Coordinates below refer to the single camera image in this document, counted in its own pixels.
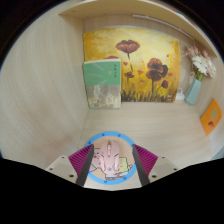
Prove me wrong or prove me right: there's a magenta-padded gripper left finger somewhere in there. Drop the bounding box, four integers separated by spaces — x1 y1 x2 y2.
45 143 96 187

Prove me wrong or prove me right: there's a wooden shelf board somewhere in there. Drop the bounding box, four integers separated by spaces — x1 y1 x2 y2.
59 0 218 58

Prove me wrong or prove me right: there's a teal faceted vase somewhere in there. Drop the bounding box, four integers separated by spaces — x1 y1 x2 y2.
184 77 202 107

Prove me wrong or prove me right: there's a white light bar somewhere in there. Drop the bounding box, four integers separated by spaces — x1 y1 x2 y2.
132 13 196 41

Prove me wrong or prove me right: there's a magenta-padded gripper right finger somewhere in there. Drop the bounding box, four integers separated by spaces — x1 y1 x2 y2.
131 143 180 187

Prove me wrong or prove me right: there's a green covered book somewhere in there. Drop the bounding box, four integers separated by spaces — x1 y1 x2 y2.
82 58 122 110

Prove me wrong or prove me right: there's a round blue-rimmed cartoon mouse pad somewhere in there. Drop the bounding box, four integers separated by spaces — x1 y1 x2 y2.
83 131 138 184

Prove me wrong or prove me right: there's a yellow poppy flower painting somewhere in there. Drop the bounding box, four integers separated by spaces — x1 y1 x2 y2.
82 27 182 104

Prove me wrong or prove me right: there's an orange book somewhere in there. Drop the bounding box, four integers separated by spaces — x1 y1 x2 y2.
199 98 223 137

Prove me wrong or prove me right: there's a pink and white flower bouquet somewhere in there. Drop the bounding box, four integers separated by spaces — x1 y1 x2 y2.
185 45 217 82

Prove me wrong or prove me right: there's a white power strip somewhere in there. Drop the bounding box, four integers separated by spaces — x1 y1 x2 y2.
174 87 186 101

